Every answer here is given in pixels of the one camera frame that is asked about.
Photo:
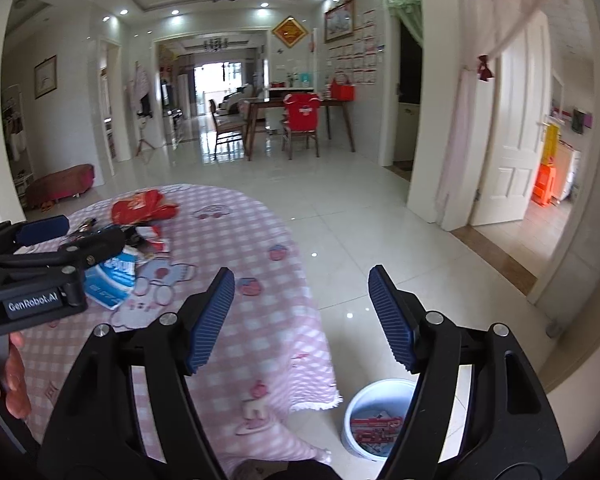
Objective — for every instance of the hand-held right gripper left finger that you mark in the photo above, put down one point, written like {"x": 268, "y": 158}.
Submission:
{"x": 210, "y": 320}

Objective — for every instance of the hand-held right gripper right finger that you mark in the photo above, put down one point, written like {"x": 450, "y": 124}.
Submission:
{"x": 392, "y": 320}

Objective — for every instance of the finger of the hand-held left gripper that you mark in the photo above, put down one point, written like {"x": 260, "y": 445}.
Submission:
{"x": 100, "y": 242}
{"x": 42, "y": 230}

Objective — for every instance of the dark wrapper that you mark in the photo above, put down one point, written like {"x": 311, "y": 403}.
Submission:
{"x": 82, "y": 224}

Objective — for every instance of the blue white packet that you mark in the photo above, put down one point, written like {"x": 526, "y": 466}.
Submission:
{"x": 112, "y": 285}

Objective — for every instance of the red plastic bag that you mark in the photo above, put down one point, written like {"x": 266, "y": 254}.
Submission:
{"x": 140, "y": 207}

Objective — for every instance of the small red white wrapper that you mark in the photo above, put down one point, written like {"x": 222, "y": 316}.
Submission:
{"x": 156, "y": 245}

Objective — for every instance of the white plastic bucket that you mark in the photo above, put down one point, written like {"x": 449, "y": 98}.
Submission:
{"x": 360, "y": 395}

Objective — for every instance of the red packet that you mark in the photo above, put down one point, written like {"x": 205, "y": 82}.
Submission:
{"x": 375, "y": 427}

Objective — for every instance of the person's left hand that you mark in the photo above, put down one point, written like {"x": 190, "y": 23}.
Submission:
{"x": 17, "y": 385}

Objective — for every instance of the pink checked tablecloth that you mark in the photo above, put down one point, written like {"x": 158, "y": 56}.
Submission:
{"x": 260, "y": 320}

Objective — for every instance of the red bench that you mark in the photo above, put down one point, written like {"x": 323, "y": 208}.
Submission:
{"x": 60, "y": 182}

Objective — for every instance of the white rack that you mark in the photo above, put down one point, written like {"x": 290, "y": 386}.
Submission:
{"x": 17, "y": 160}

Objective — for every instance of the brown framed picture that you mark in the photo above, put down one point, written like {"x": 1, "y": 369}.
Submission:
{"x": 45, "y": 77}

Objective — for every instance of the pink hanging garment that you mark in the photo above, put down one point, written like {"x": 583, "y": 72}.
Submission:
{"x": 139, "y": 82}

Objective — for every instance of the white standing air conditioner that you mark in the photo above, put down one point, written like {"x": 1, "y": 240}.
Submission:
{"x": 183, "y": 97}

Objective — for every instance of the wooden chair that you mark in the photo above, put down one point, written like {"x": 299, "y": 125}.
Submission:
{"x": 300, "y": 142}
{"x": 227, "y": 132}

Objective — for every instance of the light sofa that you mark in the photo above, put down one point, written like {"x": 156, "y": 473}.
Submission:
{"x": 230, "y": 105}

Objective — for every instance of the orange plastic stool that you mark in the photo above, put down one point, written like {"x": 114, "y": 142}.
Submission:
{"x": 545, "y": 185}

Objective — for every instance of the pink lace curtain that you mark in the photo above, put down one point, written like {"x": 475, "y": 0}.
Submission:
{"x": 455, "y": 125}

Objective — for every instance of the wooden dining table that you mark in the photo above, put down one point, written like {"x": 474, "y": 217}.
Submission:
{"x": 270, "y": 103}

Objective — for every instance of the white panel door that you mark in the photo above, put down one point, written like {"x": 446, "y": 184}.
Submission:
{"x": 515, "y": 135}

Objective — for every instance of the red shirt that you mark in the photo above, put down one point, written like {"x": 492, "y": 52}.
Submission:
{"x": 302, "y": 112}

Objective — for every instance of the small dark chandelier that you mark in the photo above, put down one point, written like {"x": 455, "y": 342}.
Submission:
{"x": 215, "y": 45}

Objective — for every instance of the red basket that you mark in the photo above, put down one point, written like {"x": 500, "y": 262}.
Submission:
{"x": 342, "y": 91}

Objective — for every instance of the yellow box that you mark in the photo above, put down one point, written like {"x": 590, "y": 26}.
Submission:
{"x": 550, "y": 142}

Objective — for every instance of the teal desk fan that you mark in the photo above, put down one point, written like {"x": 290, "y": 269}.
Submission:
{"x": 306, "y": 79}

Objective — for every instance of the red curtain bow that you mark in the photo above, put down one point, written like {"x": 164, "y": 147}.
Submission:
{"x": 485, "y": 70}

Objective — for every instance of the dark green hanging cloth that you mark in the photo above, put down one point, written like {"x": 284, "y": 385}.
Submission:
{"x": 577, "y": 120}

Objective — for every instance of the red framed painting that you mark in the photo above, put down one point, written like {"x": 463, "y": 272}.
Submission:
{"x": 339, "y": 21}

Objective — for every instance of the green curtain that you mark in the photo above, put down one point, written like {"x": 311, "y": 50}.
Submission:
{"x": 410, "y": 15}

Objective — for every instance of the group of wall certificates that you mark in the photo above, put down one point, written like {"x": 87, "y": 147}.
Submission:
{"x": 362, "y": 62}

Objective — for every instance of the red diamond wall decoration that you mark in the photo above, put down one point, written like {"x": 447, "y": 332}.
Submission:
{"x": 290, "y": 32}

